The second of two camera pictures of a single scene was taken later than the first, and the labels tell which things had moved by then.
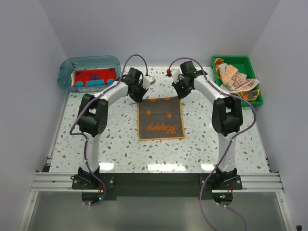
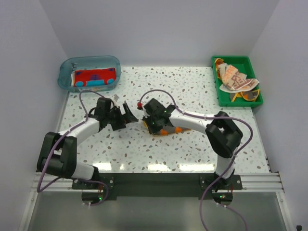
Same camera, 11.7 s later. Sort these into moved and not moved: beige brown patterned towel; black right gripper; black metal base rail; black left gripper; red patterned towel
Moved: black left gripper; black right gripper
Not moved: black metal base rail; beige brown patterned towel; red patterned towel
